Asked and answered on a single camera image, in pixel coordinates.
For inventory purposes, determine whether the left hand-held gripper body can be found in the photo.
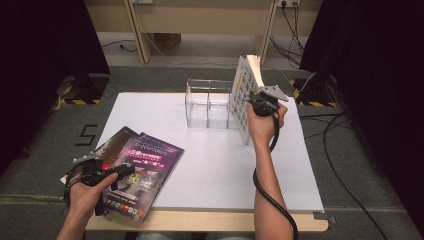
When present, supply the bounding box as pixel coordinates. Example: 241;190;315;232
73;151;116;188

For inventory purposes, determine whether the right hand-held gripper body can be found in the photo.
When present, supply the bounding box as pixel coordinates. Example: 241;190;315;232
248;84;289;118

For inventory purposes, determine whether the white book with colourful pictures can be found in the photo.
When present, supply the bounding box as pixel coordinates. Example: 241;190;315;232
229;54;266;146

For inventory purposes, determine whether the dark brown book red label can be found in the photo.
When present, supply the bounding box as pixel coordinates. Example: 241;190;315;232
59;125;139;186

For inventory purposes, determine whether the clear acrylic book rack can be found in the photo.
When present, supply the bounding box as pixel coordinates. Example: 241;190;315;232
184;78;241;130

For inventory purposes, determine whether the person's right hand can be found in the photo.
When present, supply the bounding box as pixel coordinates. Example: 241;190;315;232
246;101;288;151

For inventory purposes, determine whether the person's left hand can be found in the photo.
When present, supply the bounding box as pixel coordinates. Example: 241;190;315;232
68;173;118;218

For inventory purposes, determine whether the black stand base striped tape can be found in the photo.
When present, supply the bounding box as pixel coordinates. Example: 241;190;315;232
59;74;111;106
289;76;339;108

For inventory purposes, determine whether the white table mat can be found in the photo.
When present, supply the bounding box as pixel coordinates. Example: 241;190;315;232
72;92;325;213

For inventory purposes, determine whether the wooden table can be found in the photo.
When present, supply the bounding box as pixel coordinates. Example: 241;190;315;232
84;92;329;233

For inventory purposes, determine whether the beige wooden desk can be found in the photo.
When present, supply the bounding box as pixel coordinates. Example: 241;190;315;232
83;0;323;66

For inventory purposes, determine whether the black curtain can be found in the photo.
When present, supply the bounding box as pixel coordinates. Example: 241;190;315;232
0;0;111;178
299;0;424;228

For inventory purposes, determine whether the grey tape patch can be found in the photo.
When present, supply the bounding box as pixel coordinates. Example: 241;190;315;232
313;211;338;224

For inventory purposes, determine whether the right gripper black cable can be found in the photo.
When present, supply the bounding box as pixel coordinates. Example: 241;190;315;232
252;111;299;240

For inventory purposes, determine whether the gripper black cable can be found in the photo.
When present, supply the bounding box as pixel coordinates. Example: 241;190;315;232
63;163;106;217
252;111;299;240

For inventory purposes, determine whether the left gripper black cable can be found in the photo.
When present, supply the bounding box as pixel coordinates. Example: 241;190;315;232
63;163;106;217

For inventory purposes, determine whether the long black floor cable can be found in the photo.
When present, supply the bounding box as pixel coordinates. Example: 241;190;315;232
298;111;389;240

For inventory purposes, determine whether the bundle of black cables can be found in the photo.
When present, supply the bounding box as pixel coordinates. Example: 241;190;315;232
269;3;306;68

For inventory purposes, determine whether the black cable with plug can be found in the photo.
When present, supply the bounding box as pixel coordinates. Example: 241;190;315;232
99;39;138;54

